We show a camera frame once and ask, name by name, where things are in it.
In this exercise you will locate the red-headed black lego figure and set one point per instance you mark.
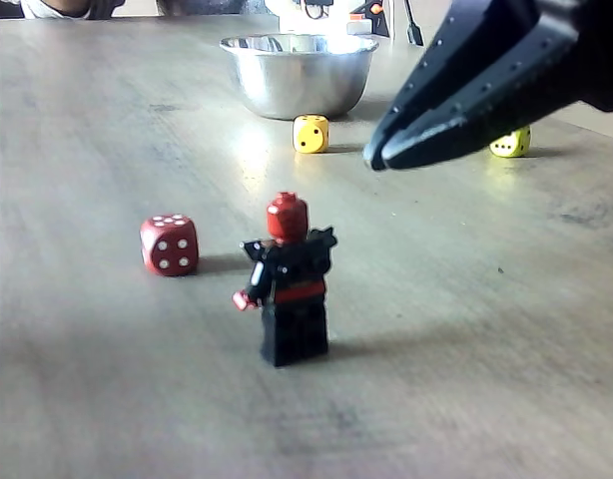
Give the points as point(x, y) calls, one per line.
point(299, 312)

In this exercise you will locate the shiny steel bowl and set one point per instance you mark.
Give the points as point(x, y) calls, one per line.
point(296, 85)

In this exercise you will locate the pale yellow die black pips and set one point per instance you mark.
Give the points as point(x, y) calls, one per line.
point(513, 147)

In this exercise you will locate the orange-yellow die black pips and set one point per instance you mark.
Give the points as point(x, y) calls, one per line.
point(310, 134)

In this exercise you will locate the red die white pips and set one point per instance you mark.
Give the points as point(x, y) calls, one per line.
point(168, 245)

